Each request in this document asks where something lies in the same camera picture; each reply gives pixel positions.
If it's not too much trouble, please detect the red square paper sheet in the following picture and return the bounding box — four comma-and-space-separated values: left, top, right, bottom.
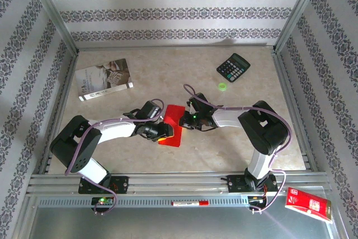
158, 104, 186, 149

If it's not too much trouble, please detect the grey metal sheet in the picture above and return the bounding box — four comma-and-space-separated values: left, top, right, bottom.
26, 205, 339, 239

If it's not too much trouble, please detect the black calculator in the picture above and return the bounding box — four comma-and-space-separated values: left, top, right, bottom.
216, 53, 251, 83

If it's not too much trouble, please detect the red marker pen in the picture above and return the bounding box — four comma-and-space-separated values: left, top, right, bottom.
171, 200, 210, 207

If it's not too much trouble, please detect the book with photo cover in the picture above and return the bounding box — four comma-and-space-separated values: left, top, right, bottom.
74, 58, 135, 102

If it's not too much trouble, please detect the control board with green light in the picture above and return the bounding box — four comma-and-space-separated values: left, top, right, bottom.
91, 196, 114, 207

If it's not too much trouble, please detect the red paper carton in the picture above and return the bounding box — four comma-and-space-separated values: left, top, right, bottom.
284, 187, 334, 224

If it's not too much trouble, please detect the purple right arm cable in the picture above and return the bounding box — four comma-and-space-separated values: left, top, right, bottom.
183, 83, 293, 214

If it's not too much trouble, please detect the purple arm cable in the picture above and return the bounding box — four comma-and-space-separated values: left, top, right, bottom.
64, 98, 165, 216
183, 83, 293, 214

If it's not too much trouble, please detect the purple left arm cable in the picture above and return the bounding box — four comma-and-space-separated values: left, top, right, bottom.
64, 98, 165, 216

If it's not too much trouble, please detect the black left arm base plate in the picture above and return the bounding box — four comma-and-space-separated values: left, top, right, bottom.
78, 176, 129, 195

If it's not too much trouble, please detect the slotted grey cable duct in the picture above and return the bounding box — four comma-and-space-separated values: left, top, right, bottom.
37, 196, 251, 208

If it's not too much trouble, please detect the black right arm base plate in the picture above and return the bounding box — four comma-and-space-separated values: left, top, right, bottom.
227, 174, 279, 194

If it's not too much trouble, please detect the aluminium back rail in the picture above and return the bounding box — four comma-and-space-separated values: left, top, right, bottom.
76, 43, 277, 51

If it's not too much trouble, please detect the aluminium side rail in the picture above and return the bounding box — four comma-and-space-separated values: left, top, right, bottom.
38, 50, 80, 175
271, 48, 319, 172

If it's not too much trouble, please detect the control board with wires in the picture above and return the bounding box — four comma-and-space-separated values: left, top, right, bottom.
248, 195, 268, 205

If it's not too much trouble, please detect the aluminium frame post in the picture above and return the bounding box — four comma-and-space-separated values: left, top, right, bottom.
25, 0, 79, 55
275, 0, 329, 53

